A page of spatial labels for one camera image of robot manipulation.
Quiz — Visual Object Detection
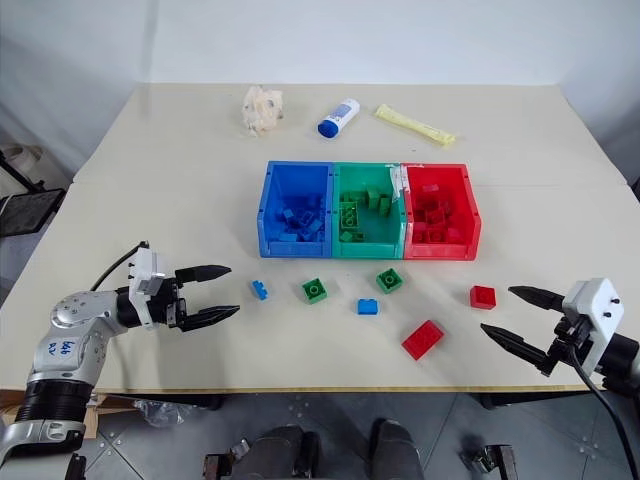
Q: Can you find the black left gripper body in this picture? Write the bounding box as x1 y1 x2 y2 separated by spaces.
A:
149 277 190 331

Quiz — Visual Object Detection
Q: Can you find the white round object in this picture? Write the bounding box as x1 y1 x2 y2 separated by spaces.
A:
0 143 45 174

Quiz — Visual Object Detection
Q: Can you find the green square toy brick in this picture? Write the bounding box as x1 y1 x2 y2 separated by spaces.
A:
375 267 404 294
301 277 331 305

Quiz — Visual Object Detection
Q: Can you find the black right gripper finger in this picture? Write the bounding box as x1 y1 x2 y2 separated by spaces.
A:
507 285 567 313
479 322 552 377

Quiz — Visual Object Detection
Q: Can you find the yellow plastic packet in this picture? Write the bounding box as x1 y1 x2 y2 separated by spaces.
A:
373 103 458 148

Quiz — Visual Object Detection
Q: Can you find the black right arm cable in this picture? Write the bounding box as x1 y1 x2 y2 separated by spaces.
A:
568 339 629 480

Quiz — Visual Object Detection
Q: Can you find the clear plastic bag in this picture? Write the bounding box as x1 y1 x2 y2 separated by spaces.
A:
131 398 194 429

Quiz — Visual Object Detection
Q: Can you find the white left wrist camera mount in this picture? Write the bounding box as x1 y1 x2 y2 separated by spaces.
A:
126 246 174 332

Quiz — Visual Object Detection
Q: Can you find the white bottle with blue cap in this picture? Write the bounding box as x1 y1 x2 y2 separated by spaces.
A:
316 98 361 139

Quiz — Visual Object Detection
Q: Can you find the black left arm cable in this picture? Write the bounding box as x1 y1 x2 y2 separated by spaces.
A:
88 241 152 292

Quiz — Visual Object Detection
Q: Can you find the black metal stand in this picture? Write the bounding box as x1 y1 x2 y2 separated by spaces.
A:
0 147 67 237

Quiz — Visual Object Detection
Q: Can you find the red square toy brick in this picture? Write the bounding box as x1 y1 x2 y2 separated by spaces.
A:
469 285 498 311

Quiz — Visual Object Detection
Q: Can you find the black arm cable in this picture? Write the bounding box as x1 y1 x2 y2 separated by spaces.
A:
568 339 629 480
88 241 152 292

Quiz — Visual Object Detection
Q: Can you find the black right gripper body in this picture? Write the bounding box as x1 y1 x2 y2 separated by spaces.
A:
546 310 595 372

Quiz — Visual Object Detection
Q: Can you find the red plastic bin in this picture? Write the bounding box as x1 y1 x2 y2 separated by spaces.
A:
401 162 484 262

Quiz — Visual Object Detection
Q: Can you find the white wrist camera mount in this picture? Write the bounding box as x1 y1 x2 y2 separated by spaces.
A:
126 246 174 332
561 277 626 375

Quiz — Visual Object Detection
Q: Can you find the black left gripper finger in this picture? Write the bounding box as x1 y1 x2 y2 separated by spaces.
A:
180 304 242 335
174 264 233 288

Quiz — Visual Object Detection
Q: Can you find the white torn sticker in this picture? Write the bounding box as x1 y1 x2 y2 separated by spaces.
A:
386 166 410 202

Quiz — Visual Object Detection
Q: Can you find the crumpled cream paper wad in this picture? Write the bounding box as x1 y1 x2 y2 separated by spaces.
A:
240 85 286 137

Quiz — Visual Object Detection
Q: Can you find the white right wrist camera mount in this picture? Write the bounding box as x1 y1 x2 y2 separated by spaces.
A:
561 277 626 375

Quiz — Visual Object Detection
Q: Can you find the long red toy brick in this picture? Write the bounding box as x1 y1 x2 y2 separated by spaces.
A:
401 319 447 361

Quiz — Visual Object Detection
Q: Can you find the blue plastic bin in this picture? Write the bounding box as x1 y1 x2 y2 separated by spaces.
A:
256 160 336 260

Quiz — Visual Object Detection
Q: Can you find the dark rounded shape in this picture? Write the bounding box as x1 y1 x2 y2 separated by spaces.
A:
248 423 322 480
368 418 432 480

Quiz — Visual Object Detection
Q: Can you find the green plastic bin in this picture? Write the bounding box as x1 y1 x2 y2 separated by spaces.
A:
329 161 409 260

